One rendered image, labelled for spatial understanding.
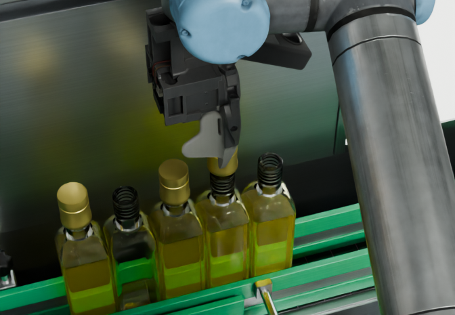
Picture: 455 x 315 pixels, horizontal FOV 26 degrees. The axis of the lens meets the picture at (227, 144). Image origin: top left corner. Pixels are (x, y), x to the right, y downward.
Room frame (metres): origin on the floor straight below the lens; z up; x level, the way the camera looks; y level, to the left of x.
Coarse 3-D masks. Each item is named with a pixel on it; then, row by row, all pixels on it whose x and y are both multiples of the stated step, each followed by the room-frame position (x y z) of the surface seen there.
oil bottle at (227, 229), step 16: (208, 192) 0.77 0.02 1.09; (208, 208) 0.75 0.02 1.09; (224, 208) 0.74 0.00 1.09; (240, 208) 0.75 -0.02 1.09; (208, 224) 0.73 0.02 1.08; (224, 224) 0.73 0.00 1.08; (240, 224) 0.74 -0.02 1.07; (208, 240) 0.73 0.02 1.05; (224, 240) 0.73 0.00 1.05; (240, 240) 0.74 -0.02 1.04; (208, 256) 0.73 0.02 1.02; (224, 256) 0.73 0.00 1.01; (240, 256) 0.74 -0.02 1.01; (208, 272) 0.73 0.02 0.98; (224, 272) 0.73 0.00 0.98; (240, 272) 0.74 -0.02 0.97; (208, 288) 0.73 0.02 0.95
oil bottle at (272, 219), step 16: (256, 192) 0.77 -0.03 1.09; (288, 192) 0.77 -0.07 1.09; (256, 208) 0.75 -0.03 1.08; (272, 208) 0.75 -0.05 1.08; (288, 208) 0.75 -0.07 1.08; (256, 224) 0.74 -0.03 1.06; (272, 224) 0.75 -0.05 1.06; (288, 224) 0.75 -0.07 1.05; (256, 240) 0.74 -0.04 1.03; (272, 240) 0.75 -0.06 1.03; (288, 240) 0.75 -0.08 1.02; (256, 256) 0.74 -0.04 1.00; (272, 256) 0.75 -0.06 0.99; (288, 256) 0.75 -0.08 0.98; (256, 272) 0.74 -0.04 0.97
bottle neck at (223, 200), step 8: (216, 176) 0.75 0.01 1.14; (224, 176) 0.77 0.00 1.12; (232, 176) 0.75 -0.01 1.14; (216, 184) 0.75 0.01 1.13; (224, 184) 0.74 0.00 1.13; (232, 184) 0.75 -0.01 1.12; (216, 192) 0.75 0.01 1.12; (224, 192) 0.75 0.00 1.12; (232, 192) 0.75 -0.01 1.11; (216, 200) 0.75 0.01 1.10; (224, 200) 0.75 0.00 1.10; (232, 200) 0.75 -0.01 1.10
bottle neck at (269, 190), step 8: (272, 152) 0.79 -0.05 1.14; (264, 160) 0.78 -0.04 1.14; (272, 160) 0.78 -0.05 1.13; (280, 160) 0.77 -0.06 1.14; (264, 168) 0.76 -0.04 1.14; (272, 168) 0.76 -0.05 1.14; (280, 168) 0.77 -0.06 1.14; (264, 176) 0.76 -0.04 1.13; (272, 176) 0.76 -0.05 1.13; (280, 176) 0.77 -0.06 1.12; (264, 184) 0.76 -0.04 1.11; (272, 184) 0.76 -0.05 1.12; (280, 184) 0.77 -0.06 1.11; (264, 192) 0.76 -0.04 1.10; (272, 192) 0.76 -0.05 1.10
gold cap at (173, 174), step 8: (168, 160) 0.76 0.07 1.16; (176, 160) 0.76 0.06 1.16; (160, 168) 0.74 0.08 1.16; (168, 168) 0.74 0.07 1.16; (176, 168) 0.74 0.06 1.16; (184, 168) 0.74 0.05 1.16; (160, 176) 0.73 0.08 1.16; (168, 176) 0.73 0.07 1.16; (176, 176) 0.73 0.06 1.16; (184, 176) 0.73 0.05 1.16; (160, 184) 0.73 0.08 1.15; (168, 184) 0.73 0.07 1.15; (176, 184) 0.73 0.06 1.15; (184, 184) 0.73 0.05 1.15; (160, 192) 0.74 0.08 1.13; (168, 192) 0.73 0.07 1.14; (176, 192) 0.73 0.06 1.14; (184, 192) 0.73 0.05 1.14; (168, 200) 0.73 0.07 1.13; (176, 200) 0.73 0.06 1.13; (184, 200) 0.73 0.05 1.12
